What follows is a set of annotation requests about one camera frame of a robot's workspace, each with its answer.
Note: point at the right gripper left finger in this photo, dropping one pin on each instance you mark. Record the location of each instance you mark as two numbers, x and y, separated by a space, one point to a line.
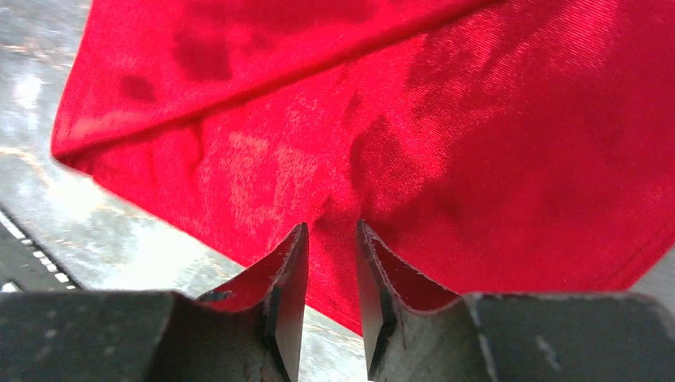
247 329

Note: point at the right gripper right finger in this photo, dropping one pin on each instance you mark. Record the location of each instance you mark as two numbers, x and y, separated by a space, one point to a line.
417 330

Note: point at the red cloth napkin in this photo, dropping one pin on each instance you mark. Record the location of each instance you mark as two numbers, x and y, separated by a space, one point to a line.
496 146

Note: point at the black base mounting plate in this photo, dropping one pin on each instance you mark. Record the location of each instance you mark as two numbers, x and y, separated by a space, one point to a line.
25 264

